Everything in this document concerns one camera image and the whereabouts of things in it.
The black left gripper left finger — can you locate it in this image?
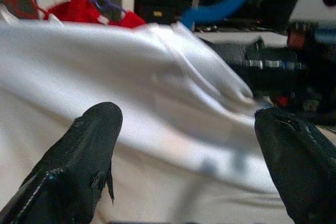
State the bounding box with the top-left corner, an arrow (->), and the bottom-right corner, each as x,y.
0,102 -> 123,224

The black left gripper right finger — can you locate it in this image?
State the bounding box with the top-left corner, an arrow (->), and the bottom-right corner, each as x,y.
254,107 -> 336,224

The blue clothes hanger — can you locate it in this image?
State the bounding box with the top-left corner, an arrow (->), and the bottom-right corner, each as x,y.
181,0 -> 263,29

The red polo shirt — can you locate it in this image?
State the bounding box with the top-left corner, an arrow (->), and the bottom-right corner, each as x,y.
48,0 -> 146,28

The black TV stand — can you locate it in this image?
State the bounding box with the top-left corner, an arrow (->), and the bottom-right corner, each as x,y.
135,0 -> 336,120

